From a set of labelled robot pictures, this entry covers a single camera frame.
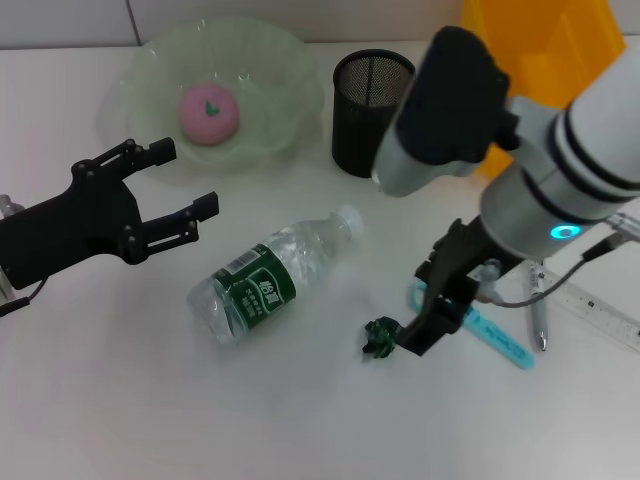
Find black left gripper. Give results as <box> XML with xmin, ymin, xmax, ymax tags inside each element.
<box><xmin>0</xmin><ymin>138</ymin><xmax>220</xmax><ymax>292</ymax></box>

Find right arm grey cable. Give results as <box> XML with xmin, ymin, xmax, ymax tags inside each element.
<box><xmin>474</xmin><ymin>234</ymin><xmax>621</xmax><ymax>308</ymax></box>

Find clear plastic ruler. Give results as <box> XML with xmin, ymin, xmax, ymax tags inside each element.
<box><xmin>542</xmin><ymin>267</ymin><xmax>640</xmax><ymax>355</ymax></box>

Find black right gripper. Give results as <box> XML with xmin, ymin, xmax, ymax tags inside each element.
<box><xmin>399</xmin><ymin>217</ymin><xmax>521</xmax><ymax>357</ymax></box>

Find blue scissors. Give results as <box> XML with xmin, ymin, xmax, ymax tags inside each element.
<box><xmin>409</xmin><ymin>278</ymin><xmax>536</xmax><ymax>372</ymax></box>

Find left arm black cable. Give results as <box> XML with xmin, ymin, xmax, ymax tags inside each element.
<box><xmin>0</xmin><ymin>279</ymin><xmax>49</xmax><ymax>319</ymax></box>

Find yellow plastic bin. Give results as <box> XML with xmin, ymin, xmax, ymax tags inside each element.
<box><xmin>459</xmin><ymin>0</ymin><xmax>629</xmax><ymax>180</ymax></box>

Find silver pen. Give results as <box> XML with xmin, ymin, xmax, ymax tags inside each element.
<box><xmin>527</xmin><ymin>259</ymin><xmax>550</xmax><ymax>351</ymax></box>

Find clear green-label water bottle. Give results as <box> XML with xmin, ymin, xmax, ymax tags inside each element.
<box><xmin>187</xmin><ymin>203</ymin><xmax>365</xmax><ymax>347</ymax></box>

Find black mesh pen holder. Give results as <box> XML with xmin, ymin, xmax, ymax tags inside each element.
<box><xmin>331</xmin><ymin>48</ymin><xmax>417</xmax><ymax>179</ymax></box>

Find pink peach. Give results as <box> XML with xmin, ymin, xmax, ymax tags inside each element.
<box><xmin>178</xmin><ymin>82</ymin><xmax>243</xmax><ymax>146</ymax></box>

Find translucent green fruit plate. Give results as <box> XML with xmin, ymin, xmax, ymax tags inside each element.
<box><xmin>97</xmin><ymin>17</ymin><xmax>329</xmax><ymax>174</ymax></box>

